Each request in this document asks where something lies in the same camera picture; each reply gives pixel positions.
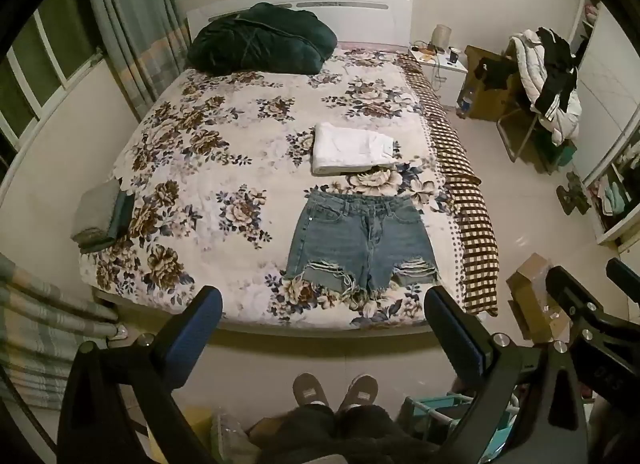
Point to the striped grey curtain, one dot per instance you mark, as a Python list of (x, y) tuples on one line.
[(132, 33)]

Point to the small open cardboard box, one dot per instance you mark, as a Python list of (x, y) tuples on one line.
[(537, 301)]

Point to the white wardrobe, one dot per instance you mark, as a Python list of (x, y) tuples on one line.
[(607, 108)]

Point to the person's dark trouser legs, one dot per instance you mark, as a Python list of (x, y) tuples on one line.
[(345, 436)]

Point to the teal plastic rack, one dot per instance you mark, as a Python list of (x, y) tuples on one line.
[(440, 411)]

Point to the dark slippers on floor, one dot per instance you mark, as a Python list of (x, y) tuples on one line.
[(573, 194)]

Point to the window with white frame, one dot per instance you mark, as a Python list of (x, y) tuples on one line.
[(45, 63)]

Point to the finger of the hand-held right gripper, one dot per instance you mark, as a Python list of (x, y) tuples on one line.
[(624, 271), (567, 286)]

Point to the blue denim shorts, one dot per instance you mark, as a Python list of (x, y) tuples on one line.
[(357, 241)]

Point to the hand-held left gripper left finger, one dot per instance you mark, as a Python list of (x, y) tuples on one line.
[(197, 326)]

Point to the grey slipper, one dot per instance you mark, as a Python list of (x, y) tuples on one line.
[(357, 391), (310, 391)]

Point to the small table lamp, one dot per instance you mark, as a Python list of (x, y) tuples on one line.
[(441, 36)]

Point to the folded grey green clothes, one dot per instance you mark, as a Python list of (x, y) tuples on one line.
[(102, 216)]

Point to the white nightstand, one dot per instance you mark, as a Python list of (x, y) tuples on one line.
[(442, 73)]

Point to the chair with clothes pile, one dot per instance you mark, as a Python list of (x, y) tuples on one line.
[(545, 78)]

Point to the large cardboard box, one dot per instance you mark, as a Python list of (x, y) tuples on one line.
[(487, 81)]

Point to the brown checkered blanket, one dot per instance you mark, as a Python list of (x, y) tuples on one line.
[(462, 183)]

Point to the dark green duvet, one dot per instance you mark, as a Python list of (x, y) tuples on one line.
[(257, 38)]

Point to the floral bed sheet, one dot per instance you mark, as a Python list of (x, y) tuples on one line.
[(215, 168)]

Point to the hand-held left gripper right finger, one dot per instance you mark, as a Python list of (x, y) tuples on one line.
[(456, 329)]

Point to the plastic water bottle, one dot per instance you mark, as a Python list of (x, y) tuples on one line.
[(466, 98)]

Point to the folded white pants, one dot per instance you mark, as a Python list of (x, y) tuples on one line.
[(350, 148)]

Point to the white bed headboard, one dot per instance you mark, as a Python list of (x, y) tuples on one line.
[(320, 16)]

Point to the clear plastic bag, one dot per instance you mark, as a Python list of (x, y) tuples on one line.
[(232, 436)]

